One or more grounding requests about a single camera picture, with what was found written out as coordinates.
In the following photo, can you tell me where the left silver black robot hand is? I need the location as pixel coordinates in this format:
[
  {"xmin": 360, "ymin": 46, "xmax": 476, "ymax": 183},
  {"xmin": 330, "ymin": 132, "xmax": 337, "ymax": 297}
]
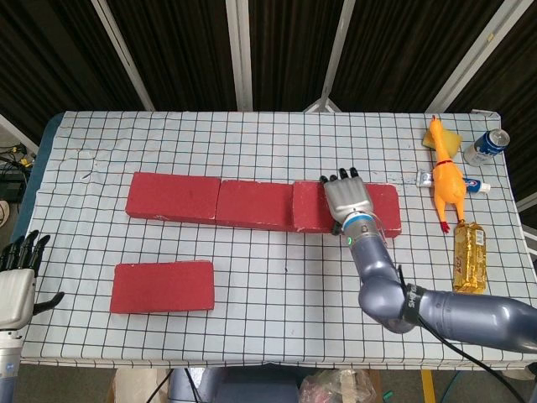
[{"xmin": 0, "ymin": 229, "xmax": 66, "ymax": 331}]

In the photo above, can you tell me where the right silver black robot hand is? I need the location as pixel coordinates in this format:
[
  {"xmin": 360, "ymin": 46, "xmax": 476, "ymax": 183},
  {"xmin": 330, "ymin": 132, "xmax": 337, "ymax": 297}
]
[{"xmin": 321, "ymin": 166, "xmax": 374, "ymax": 235}]

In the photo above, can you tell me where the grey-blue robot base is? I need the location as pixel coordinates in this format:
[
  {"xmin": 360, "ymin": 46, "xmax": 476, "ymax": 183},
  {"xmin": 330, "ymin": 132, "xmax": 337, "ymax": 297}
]
[{"xmin": 167, "ymin": 367, "xmax": 301, "ymax": 403}]

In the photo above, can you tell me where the white toothpaste tube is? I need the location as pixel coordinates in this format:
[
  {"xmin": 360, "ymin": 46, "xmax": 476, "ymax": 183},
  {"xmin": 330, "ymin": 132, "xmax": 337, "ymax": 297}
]
[{"xmin": 416, "ymin": 170, "xmax": 492, "ymax": 195}]

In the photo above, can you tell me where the orange rubber chicken toy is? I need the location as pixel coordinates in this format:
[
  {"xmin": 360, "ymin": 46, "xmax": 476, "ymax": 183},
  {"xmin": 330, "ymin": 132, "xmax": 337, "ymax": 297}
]
[{"xmin": 427, "ymin": 115, "xmax": 467, "ymax": 232}]

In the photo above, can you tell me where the blue table padding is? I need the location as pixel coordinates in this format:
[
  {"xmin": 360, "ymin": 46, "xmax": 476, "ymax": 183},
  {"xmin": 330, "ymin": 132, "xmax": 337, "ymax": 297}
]
[{"xmin": 12, "ymin": 115, "xmax": 64, "ymax": 253}]

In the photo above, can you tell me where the black equipment box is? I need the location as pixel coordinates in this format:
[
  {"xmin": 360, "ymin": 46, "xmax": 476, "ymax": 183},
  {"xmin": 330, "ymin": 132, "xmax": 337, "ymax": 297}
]
[{"xmin": 0, "ymin": 161, "xmax": 29, "ymax": 202}]

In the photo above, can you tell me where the yellow sponge wedge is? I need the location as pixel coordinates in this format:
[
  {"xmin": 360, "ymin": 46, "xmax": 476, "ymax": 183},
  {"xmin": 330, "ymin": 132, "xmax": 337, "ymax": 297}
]
[{"xmin": 421, "ymin": 128, "xmax": 464, "ymax": 154}]

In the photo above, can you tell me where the white black grid tablecloth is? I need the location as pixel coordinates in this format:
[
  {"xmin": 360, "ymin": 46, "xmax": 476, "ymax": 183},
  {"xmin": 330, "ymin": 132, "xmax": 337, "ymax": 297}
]
[{"xmin": 18, "ymin": 110, "xmax": 537, "ymax": 370}]

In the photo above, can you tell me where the golden snack package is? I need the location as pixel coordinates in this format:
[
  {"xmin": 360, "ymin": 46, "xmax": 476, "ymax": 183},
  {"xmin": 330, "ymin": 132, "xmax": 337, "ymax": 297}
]
[{"xmin": 451, "ymin": 221, "xmax": 490, "ymax": 294}]

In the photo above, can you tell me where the blue drink can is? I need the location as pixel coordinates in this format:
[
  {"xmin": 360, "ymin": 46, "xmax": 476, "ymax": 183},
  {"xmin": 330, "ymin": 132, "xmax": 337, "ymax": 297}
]
[{"xmin": 463, "ymin": 128, "xmax": 511, "ymax": 167}]

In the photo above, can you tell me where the white sack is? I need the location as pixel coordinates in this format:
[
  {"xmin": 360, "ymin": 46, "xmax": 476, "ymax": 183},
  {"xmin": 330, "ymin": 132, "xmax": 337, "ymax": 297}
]
[{"xmin": 112, "ymin": 368, "xmax": 171, "ymax": 403}]

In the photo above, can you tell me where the clear plastic bag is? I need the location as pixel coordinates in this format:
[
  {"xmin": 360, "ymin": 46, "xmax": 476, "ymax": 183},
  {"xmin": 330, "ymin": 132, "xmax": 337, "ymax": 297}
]
[{"xmin": 300, "ymin": 369, "xmax": 378, "ymax": 403}]

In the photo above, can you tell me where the dark pleated curtain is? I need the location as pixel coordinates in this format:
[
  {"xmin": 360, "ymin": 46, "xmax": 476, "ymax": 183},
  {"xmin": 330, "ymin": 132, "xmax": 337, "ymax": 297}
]
[{"xmin": 0, "ymin": 0, "xmax": 537, "ymax": 202}]

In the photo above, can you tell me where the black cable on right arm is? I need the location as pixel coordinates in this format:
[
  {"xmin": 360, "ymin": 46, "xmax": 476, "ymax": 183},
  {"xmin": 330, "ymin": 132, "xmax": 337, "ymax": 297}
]
[{"xmin": 394, "ymin": 264, "xmax": 508, "ymax": 381}]

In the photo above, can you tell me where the white metal frame post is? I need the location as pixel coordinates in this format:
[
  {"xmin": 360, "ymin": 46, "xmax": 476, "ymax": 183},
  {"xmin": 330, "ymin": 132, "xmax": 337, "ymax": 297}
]
[
  {"xmin": 91, "ymin": 0, "xmax": 155, "ymax": 112},
  {"xmin": 304, "ymin": 0, "xmax": 357, "ymax": 113},
  {"xmin": 225, "ymin": 0, "xmax": 255, "ymax": 112},
  {"xmin": 424, "ymin": 0, "xmax": 528, "ymax": 113}
]

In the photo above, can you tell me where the white frame bar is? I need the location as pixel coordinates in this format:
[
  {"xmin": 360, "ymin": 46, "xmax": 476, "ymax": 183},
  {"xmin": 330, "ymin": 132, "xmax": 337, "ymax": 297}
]
[{"xmin": 0, "ymin": 113, "xmax": 41, "ymax": 156}]

